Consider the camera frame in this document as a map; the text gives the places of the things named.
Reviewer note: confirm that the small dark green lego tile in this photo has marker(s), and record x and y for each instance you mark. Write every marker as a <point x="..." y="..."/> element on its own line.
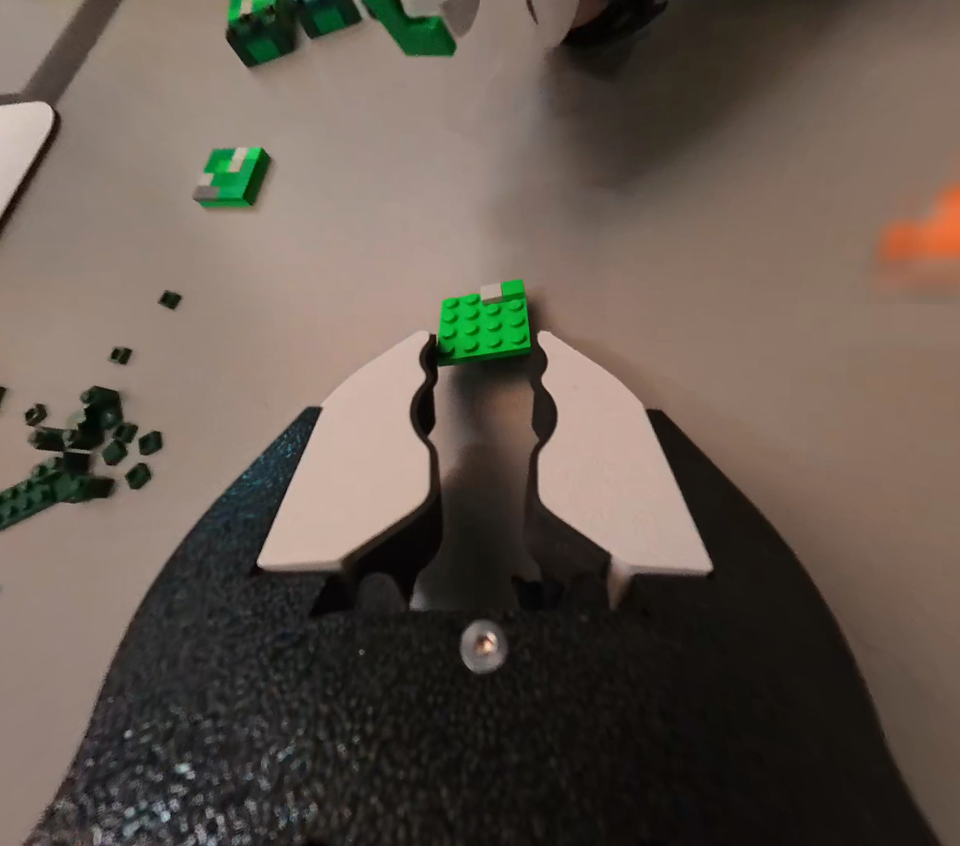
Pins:
<point x="121" y="355"/>
<point x="170" y="300"/>
<point x="35" y="414"/>

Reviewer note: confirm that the white book stand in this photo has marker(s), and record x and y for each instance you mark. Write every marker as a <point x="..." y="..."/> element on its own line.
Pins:
<point x="19" y="148"/>

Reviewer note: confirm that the pile of dark green lego pieces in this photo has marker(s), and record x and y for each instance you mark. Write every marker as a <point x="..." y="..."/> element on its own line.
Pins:
<point x="82" y="441"/>

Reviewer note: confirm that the orange brick separator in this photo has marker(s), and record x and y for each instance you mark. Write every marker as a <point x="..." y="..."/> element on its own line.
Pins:
<point x="922" y="245"/>

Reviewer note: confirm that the bright green square lego plate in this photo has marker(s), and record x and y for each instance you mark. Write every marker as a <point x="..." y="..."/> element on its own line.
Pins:
<point x="480" y="336"/>

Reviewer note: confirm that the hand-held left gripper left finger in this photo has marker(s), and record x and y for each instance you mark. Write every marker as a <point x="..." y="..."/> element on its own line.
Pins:
<point x="349" y="478"/>

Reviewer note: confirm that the small bright green lego tile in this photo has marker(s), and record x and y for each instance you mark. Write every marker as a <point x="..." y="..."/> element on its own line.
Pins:
<point x="514" y="289"/>

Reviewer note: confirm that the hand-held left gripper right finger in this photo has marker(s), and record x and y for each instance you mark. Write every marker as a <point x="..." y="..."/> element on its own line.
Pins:
<point x="619" y="478"/>

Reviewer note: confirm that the green L-shaped lego tile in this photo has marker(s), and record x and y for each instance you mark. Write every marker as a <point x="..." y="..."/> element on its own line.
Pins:
<point x="420" y="35"/>

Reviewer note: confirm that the small grey lego tile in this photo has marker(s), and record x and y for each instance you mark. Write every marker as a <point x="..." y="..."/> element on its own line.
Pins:
<point x="492" y="293"/>

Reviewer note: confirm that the green grey tiled lego square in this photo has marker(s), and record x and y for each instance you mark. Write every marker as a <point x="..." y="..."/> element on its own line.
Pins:
<point x="232" y="174"/>

